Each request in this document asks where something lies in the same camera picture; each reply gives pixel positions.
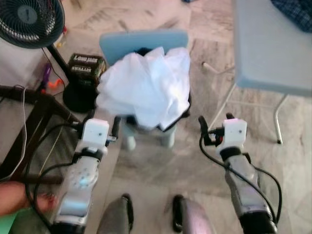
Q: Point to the orange plastic toy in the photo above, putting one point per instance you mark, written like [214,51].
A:
[56,87]

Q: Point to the purple plastic toy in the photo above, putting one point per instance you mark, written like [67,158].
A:
[47,75]

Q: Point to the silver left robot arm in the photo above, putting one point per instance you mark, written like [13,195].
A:
[80,185]

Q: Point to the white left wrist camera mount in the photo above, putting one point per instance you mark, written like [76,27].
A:
[95,134]

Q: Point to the green trouser leg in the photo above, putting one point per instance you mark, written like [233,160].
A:
[12,225]

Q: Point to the blue-grey folding table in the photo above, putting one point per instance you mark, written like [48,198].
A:
[268,48]

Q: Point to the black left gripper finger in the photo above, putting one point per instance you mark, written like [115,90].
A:
[116,127]
[91,114]

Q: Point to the black standing fan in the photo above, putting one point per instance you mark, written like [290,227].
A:
[29,19]

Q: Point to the blue patterned cloth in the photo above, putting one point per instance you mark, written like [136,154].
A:
[292,12]

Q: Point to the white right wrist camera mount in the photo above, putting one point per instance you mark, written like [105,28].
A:
[233,132]

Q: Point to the white shirt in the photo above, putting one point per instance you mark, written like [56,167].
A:
[146,83]

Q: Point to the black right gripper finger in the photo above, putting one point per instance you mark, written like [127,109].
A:
[229,117]
[204,129]

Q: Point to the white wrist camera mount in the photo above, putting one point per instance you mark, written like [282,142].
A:
[95,134]
[233,132]

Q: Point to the silver right robot leg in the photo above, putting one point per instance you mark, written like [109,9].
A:
[195,219]

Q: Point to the black printed carton box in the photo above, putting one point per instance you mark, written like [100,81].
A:
[87,66]

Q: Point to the dark wooden furniture frame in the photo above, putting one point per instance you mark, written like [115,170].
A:
[41,105]

